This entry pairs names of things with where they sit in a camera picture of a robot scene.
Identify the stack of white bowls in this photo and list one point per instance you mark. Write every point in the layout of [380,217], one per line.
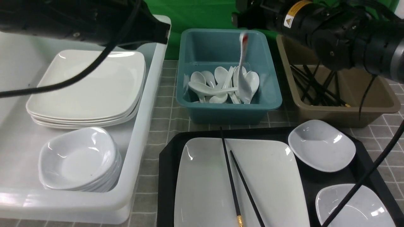
[86,160]

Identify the brown plastic bin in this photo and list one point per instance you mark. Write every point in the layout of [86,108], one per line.
[368,97]

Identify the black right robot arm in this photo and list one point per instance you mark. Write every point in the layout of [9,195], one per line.
[363,34]

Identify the white bowl tray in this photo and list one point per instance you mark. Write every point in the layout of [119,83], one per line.
[321,146]
[364,209]

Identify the black serving tray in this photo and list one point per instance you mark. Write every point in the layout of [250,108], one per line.
[312,180]

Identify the white spoon red handle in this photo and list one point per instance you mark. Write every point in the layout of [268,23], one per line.
[244,88]

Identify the white spoon lying across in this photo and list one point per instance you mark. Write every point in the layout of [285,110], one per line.
[205,90]

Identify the teal plastic bin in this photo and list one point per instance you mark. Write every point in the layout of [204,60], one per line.
[207,49]

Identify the white spoon far left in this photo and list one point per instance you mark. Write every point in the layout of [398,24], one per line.
[198,77]

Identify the large white rectangular plate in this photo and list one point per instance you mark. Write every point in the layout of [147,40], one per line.
[203,196]

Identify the large white plastic tub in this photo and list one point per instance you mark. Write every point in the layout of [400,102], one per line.
[24,201]

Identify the stack of white plates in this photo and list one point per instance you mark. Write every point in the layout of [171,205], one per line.
[110,95]

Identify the black chopstick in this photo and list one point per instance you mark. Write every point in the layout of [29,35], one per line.
[258,215]
[232,186]

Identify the white spoon far right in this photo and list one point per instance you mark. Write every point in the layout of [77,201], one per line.
[253,80]

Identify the black chopsticks pile in bin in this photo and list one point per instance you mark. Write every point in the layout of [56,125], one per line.
[325,94]

